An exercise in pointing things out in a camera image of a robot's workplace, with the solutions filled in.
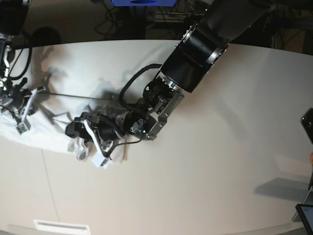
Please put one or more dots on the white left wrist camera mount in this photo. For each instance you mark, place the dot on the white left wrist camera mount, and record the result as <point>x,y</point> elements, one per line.
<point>107,152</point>

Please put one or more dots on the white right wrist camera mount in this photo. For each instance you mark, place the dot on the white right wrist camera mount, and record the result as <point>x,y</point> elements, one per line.
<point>23,124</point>

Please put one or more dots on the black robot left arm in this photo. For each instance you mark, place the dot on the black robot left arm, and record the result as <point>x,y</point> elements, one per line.
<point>199,49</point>

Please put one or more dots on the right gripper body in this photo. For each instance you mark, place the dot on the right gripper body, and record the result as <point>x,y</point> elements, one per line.
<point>18,101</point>

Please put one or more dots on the black tablet screen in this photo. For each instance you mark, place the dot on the black tablet screen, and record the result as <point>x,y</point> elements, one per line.
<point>306,215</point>

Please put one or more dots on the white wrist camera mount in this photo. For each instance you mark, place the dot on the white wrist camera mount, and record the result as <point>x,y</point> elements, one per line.
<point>23,124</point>
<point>107,152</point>

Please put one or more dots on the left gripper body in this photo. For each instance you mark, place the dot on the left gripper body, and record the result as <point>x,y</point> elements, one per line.
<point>109,125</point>

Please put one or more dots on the white T-shirt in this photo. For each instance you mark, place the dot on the white T-shirt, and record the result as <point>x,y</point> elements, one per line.
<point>48,125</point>

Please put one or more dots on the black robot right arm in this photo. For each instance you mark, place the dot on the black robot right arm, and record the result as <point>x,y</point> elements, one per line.
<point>13,14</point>

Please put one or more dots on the blue box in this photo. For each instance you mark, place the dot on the blue box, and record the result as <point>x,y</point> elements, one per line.
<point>143,2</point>

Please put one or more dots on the black phone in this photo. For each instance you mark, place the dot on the black phone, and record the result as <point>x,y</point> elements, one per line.
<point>307,123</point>

